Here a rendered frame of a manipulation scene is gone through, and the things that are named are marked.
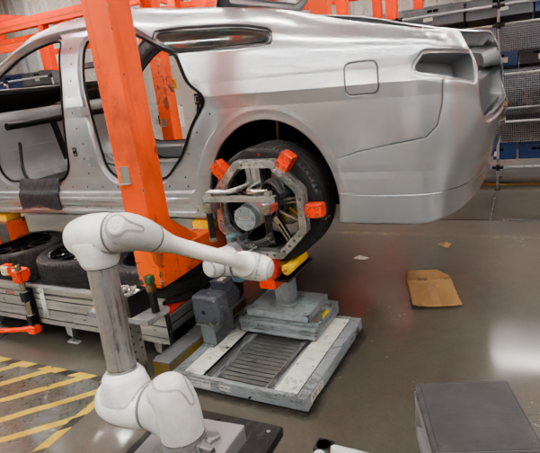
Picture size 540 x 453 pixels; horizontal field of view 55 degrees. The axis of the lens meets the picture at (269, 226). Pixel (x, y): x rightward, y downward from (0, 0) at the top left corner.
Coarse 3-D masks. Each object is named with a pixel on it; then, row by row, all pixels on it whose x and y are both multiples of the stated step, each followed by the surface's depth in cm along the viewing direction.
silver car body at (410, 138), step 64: (256, 0) 339; (0, 64) 374; (64, 64) 338; (192, 64) 286; (256, 64) 267; (320, 64) 251; (384, 64) 238; (448, 64) 248; (0, 128) 405; (64, 128) 351; (192, 128) 304; (320, 128) 262; (384, 128) 247; (448, 128) 237; (0, 192) 400; (64, 192) 366; (192, 192) 312; (384, 192) 257; (448, 192) 249
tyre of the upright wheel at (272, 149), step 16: (272, 144) 278; (288, 144) 281; (304, 160) 271; (320, 160) 283; (304, 176) 267; (320, 176) 274; (320, 192) 268; (320, 224) 272; (304, 240) 279; (288, 256) 286
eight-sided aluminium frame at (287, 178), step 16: (240, 160) 274; (256, 160) 268; (272, 160) 264; (224, 176) 279; (288, 176) 262; (304, 192) 263; (224, 208) 291; (304, 208) 263; (224, 224) 290; (304, 224) 266; (272, 256) 281
